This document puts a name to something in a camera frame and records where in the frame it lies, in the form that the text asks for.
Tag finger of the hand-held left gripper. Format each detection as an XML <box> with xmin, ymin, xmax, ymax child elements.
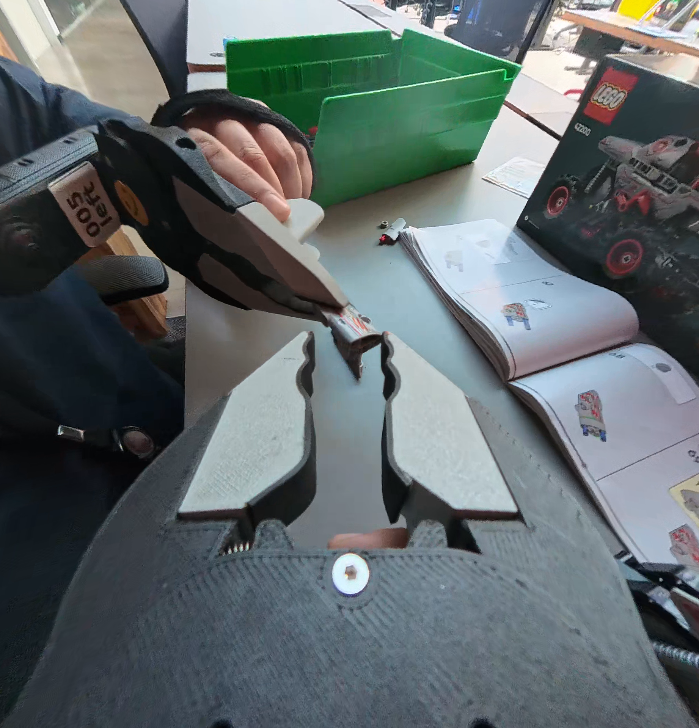
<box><xmin>197</xmin><ymin>252</ymin><xmax>327</xmax><ymax>320</ymax></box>
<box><xmin>174</xmin><ymin>177</ymin><xmax>350</xmax><ymax>312</ymax></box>

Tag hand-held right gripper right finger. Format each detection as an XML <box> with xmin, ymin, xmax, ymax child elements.
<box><xmin>379</xmin><ymin>332</ymin><xmax>525</xmax><ymax>530</ymax></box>

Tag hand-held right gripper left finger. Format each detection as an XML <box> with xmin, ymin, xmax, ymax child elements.
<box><xmin>177</xmin><ymin>331</ymin><xmax>318</xmax><ymax>523</ymax></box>

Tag small white red lego assembly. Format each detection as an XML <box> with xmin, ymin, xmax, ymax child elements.
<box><xmin>323</xmin><ymin>304</ymin><xmax>385</xmax><ymax>381</ymax></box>

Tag person's left forearm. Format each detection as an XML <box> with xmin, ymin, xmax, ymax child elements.
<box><xmin>0</xmin><ymin>50</ymin><xmax>174</xmax><ymax>171</ymax></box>

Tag open lego instruction booklet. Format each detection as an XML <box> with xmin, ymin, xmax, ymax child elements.
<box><xmin>399</xmin><ymin>218</ymin><xmax>699</xmax><ymax>571</ymax></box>

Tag partly built lego vehicle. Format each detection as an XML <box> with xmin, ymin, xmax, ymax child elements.
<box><xmin>616</xmin><ymin>553</ymin><xmax>699</xmax><ymax>728</ymax></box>

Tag black lego set box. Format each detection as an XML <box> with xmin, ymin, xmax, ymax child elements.
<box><xmin>517</xmin><ymin>53</ymin><xmax>699</xmax><ymax>389</ymax></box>

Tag person's left hand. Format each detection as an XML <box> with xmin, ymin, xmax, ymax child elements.
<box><xmin>184</xmin><ymin>108</ymin><xmax>315</xmax><ymax>223</ymax></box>

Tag wooden table leg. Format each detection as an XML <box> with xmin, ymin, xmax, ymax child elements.
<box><xmin>79</xmin><ymin>226</ymin><xmax>170</xmax><ymax>341</ymax></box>

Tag green plastic bin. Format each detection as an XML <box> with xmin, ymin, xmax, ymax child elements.
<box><xmin>223</xmin><ymin>28</ymin><xmax>524</xmax><ymax>209</ymax></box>

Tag person's dark navy torso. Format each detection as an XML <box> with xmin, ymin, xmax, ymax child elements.
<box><xmin>0</xmin><ymin>267</ymin><xmax>186</xmax><ymax>728</ymax></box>

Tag dark fabric chair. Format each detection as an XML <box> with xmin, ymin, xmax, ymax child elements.
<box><xmin>118</xmin><ymin>0</ymin><xmax>190</xmax><ymax>99</ymax></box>

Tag paper leaflet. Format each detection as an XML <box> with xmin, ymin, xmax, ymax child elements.
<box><xmin>482</xmin><ymin>156</ymin><xmax>550</xmax><ymax>199</ymax></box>

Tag wooden-top desk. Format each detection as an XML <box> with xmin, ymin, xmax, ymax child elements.
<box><xmin>559</xmin><ymin>7</ymin><xmax>699</xmax><ymax>59</ymax></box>

